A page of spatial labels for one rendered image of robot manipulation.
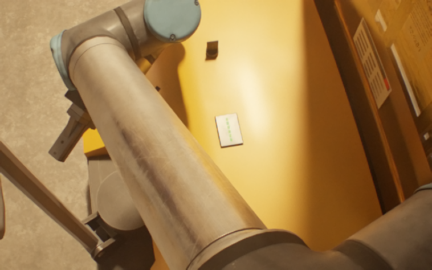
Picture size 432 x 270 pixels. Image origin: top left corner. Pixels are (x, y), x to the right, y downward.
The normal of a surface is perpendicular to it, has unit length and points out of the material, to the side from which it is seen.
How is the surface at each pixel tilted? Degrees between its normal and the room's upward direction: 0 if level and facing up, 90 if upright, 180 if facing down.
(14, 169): 91
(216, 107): 0
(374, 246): 47
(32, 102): 0
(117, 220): 0
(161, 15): 35
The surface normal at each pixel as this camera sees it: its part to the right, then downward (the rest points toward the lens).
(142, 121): -0.17, -0.77
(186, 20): 0.37, 0.10
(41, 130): 0.03, -0.40
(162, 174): -0.43, -0.62
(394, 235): -0.34, -0.86
